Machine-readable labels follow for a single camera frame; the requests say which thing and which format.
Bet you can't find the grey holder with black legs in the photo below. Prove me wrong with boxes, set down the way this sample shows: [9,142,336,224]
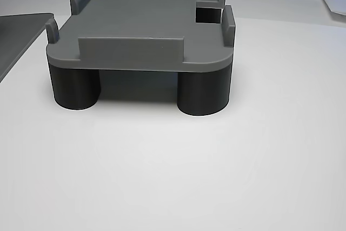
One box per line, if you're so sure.
[45,0,236,117]

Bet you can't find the grey rectangular mat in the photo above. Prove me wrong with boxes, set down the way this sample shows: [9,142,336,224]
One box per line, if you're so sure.
[0,12,55,83]

